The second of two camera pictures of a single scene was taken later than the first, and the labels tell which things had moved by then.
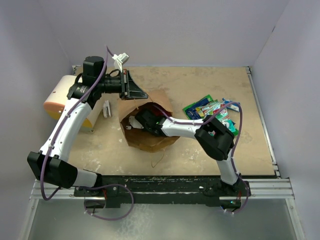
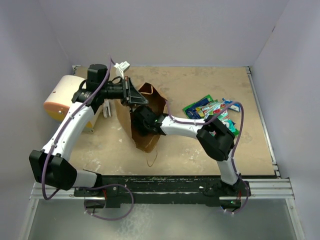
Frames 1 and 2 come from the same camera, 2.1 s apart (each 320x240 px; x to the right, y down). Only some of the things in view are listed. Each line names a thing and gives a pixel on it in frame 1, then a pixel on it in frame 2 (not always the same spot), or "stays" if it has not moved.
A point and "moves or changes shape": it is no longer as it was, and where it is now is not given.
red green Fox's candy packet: (216, 109) stays
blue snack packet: (233, 107) stays
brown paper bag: (140, 138) moves or changes shape
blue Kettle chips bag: (191, 112) stays
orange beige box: (56, 96) stays
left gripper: (128, 88) → (129, 94)
